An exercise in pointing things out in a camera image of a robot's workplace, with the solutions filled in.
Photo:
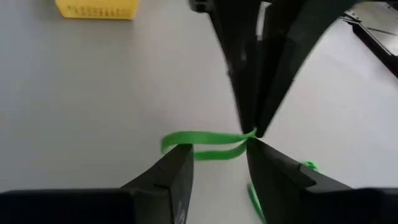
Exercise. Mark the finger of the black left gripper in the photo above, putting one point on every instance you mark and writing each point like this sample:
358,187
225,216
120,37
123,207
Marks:
242,62
286,46

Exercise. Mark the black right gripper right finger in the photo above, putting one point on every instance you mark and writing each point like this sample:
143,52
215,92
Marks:
304,202

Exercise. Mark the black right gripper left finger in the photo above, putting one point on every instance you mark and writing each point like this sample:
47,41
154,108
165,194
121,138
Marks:
140,205

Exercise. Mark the green rubber band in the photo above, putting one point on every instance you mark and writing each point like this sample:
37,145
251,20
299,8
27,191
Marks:
202,137
255,199

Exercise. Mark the yellow plastic basket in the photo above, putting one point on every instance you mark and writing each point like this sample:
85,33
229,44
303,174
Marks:
96,9

